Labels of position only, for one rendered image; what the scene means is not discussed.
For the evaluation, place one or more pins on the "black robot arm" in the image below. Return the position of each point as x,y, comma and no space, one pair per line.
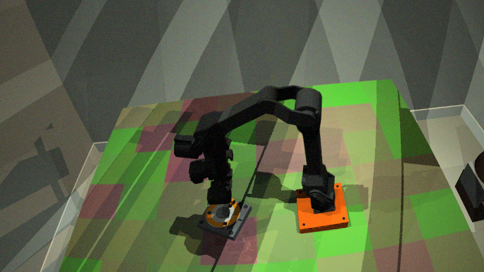
209,137

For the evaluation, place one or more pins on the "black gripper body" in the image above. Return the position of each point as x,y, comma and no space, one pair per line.
220,193

